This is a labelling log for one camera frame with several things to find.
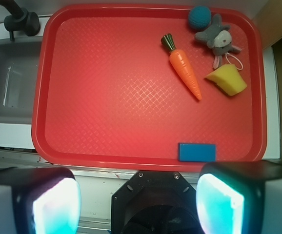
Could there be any teal crochet ball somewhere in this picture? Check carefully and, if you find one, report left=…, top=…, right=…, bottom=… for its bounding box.
left=188, top=6, right=211, bottom=30

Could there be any black toy faucet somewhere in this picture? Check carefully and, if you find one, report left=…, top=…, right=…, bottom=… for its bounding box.
left=0, top=0, right=40, bottom=41

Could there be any blue rectangular block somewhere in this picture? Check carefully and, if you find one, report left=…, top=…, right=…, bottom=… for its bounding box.
left=178, top=143, right=216, bottom=162

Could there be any grey toy sink basin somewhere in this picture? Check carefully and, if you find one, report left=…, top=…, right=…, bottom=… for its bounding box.
left=0, top=37, right=42, bottom=124

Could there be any orange toy carrot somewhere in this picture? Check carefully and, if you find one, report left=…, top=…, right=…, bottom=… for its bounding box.
left=161, top=33, right=202, bottom=101

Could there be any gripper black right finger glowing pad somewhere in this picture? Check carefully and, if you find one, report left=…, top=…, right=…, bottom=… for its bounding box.
left=196, top=161, right=282, bottom=234

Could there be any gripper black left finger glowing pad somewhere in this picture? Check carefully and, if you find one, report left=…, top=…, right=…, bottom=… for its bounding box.
left=0, top=167, right=81, bottom=234

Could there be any grey plush bunny toy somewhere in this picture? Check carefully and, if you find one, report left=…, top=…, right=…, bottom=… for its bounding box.
left=194, top=14, right=242, bottom=70

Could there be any yellow sponge wedge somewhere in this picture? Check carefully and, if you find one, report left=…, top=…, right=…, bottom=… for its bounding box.
left=205, top=64, right=247, bottom=97

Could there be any red plastic tray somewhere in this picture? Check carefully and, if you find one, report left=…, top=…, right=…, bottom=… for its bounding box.
left=32, top=4, right=267, bottom=172

